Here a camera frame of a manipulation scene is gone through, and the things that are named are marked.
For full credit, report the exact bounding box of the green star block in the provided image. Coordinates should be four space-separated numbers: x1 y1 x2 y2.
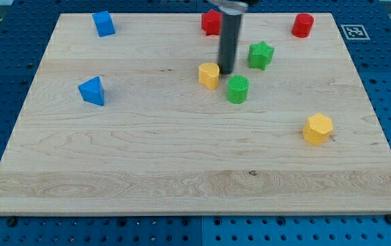
247 41 275 70

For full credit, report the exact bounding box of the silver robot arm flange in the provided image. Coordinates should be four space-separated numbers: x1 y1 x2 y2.
208 0 249 15

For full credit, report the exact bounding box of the red star block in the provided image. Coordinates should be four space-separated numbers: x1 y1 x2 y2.
201 10 223 36

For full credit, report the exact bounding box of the yellow heart block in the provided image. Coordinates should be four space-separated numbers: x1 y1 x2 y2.
198 63 219 90

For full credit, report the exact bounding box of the wooden board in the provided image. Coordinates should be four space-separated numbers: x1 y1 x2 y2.
0 13 391 217

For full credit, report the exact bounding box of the green cylinder block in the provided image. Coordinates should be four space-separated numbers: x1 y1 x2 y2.
226 75 250 104

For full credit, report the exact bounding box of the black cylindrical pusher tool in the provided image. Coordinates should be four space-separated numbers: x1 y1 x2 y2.
217 13 242 74

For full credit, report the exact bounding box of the blue triangle block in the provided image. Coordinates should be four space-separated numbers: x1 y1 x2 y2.
78 77 105 106

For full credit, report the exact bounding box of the yellow hexagon block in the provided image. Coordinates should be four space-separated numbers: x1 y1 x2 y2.
302 113 334 146

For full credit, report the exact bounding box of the blue cube block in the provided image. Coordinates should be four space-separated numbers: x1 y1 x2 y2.
92 11 115 37

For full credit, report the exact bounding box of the red cylinder block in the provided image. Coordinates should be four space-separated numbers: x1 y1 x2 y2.
291 13 314 38

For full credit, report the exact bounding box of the white fiducial marker tag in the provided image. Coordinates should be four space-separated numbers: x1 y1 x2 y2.
341 24 370 40

